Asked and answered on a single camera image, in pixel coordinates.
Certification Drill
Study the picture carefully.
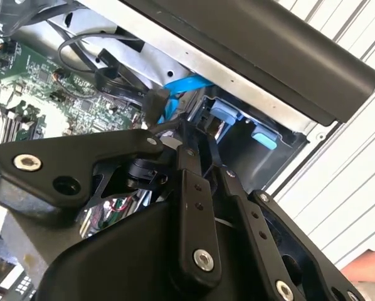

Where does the person's hand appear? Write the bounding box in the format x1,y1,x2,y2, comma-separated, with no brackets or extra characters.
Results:
339,248,375,285

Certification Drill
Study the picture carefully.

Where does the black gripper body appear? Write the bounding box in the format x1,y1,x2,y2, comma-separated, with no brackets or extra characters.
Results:
38,200,272,301

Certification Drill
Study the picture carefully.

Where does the black disk power wire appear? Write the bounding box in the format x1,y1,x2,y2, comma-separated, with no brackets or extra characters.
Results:
145,88,185,131

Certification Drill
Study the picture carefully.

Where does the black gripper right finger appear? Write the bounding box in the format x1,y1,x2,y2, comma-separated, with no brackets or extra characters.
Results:
201,130,367,301

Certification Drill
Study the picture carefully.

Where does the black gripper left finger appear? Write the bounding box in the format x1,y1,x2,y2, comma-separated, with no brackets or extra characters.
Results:
0,120,223,292

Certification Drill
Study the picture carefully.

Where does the hard disk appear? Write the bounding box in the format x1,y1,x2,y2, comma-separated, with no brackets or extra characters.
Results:
203,97,279,152

